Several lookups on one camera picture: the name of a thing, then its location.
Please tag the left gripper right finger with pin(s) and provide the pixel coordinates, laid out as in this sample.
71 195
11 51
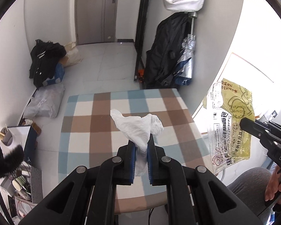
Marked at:
195 196

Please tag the black hanging backpack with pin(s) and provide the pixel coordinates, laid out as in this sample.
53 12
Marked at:
165 52

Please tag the silver blue folded umbrella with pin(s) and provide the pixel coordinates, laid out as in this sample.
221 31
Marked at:
184 68

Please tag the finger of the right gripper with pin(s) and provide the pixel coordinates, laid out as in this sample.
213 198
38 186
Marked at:
256 128

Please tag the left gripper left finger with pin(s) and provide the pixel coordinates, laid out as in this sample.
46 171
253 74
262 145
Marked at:
87 196

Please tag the yellow plastic bag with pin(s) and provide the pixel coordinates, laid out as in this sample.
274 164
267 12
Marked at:
227 103

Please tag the blue box on floor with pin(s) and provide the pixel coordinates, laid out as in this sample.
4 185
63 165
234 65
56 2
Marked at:
58 76

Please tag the black coat rack stand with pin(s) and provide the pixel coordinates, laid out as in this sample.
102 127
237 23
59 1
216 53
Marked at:
139 37

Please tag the grey pen holder cup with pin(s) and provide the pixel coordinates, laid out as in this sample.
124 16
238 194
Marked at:
6 136

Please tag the grey entrance door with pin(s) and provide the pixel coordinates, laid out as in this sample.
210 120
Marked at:
95 21

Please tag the dark blue notebook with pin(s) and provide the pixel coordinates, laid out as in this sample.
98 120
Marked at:
26 137

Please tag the beige paper bag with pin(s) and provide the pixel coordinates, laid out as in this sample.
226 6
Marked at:
72 56

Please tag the clear plastic bag on floor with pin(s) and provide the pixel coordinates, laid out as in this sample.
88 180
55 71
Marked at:
46 102

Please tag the black clothes pile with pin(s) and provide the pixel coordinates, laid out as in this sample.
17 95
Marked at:
45 57

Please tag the checkered tablecloth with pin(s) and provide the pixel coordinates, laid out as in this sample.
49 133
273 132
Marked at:
95 126

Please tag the white tissue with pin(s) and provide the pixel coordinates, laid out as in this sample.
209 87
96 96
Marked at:
138 130

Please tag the person's right hand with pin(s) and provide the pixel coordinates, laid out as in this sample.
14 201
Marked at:
273 185

